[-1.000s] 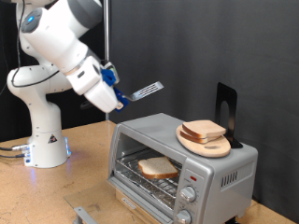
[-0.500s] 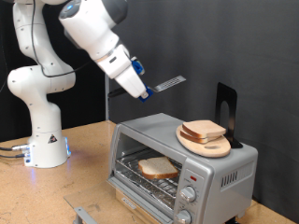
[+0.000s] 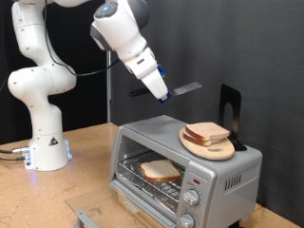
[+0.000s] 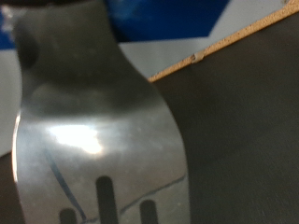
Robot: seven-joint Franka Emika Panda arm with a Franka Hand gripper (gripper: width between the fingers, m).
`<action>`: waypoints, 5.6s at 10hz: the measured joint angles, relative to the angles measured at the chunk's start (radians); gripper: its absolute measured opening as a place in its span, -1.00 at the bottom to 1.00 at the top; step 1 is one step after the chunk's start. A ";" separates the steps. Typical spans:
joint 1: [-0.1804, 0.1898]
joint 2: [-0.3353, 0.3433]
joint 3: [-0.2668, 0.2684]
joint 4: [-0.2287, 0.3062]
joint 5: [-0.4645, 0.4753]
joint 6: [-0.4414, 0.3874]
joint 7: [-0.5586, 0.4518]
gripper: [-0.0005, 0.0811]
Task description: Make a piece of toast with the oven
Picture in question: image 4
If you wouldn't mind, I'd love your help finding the blue plastic spatula block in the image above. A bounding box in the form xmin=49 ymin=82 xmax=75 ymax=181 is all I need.
xmin=0 ymin=0 xmax=232 ymax=50

